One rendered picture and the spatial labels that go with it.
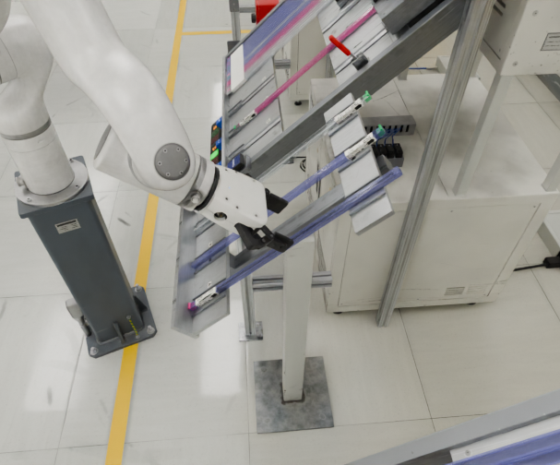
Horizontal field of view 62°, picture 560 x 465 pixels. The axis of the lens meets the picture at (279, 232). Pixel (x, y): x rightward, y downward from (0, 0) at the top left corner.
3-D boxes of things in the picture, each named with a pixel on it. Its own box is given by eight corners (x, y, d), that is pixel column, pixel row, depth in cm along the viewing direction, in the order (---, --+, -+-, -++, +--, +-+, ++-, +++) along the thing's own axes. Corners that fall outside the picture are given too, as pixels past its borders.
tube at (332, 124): (371, 95, 89) (367, 91, 88) (372, 99, 88) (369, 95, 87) (196, 228, 112) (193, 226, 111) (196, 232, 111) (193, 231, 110)
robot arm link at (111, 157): (208, 153, 67) (188, 154, 75) (121, 108, 60) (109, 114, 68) (185, 207, 66) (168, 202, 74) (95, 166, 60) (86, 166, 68)
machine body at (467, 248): (324, 321, 177) (339, 205, 132) (303, 196, 224) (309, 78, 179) (489, 310, 181) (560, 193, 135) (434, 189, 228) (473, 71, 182)
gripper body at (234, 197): (211, 192, 67) (273, 221, 72) (212, 149, 73) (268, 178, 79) (184, 222, 71) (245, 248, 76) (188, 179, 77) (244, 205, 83)
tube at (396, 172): (193, 311, 96) (188, 309, 95) (193, 305, 97) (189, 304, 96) (402, 174, 73) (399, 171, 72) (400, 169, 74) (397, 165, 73)
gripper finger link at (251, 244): (236, 239, 69) (266, 250, 72) (232, 202, 74) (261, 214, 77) (232, 244, 70) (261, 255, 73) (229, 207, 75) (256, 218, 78)
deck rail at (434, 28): (241, 196, 126) (223, 184, 122) (241, 191, 127) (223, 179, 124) (487, 5, 93) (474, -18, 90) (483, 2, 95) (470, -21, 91)
